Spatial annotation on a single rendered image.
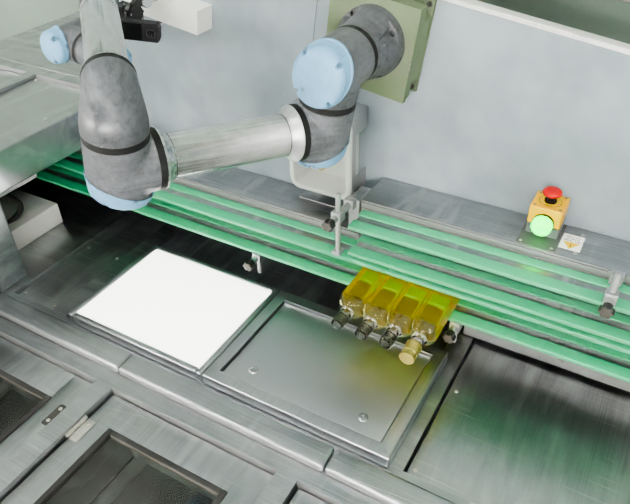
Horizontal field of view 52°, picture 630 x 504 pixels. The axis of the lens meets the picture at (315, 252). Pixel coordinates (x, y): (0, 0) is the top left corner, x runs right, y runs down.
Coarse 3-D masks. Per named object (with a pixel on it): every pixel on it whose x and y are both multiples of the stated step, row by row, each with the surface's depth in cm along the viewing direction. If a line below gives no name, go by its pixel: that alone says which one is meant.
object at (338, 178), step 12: (348, 144) 151; (348, 156) 153; (300, 168) 167; (312, 168) 170; (336, 168) 166; (348, 168) 155; (300, 180) 167; (312, 180) 167; (324, 180) 166; (336, 180) 166; (348, 180) 157; (324, 192) 163; (336, 192) 162; (348, 192) 159
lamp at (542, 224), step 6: (540, 216) 137; (546, 216) 136; (534, 222) 137; (540, 222) 136; (546, 222) 135; (552, 222) 136; (534, 228) 137; (540, 228) 136; (546, 228) 136; (552, 228) 137; (540, 234) 137; (546, 234) 137
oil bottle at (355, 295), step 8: (360, 272) 152; (368, 272) 151; (376, 272) 151; (352, 280) 149; (360, 280) 149; (368, 280) 149; (376, 280) 149; (352, 288) 147; (360, 288) 147; (368, 288) 147; (344, 296) 145; (352, 296) 145; (360, 296) 145; (368, 296) 146; (344, 304) 144; (352, 304) 144; (360, 304) 144; (352, 312) 144; (360, 312) 145
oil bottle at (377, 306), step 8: (384, 280) 150; (392, 280) 150; (400, 280) 150; (376, 288) 148; (384, 288) 148; (392, 288) 148; (400, 288) 148; (376, 296) 145; (384, 296) 145; (392, 296) 145; (368, 304) 143; (376, 304) 143; (384, 304) 143; (392, 304) 144; (368, 312) 142; (376, 312) 142; (384, 312) 142; (376, 320) 142; (384, 320) 143; (376, 328) 143
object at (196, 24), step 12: (168, 0) 160; (180, 0) 160; (192, 0) 161; (144, 12) 165; (156, 12) 163; (168, 12) 161; (180, 12) 159; (192, 12) 158; (204, 12) 159; (168, 24) 163; (180, 24) 161; (192, 24) 160; (204, 24) 161
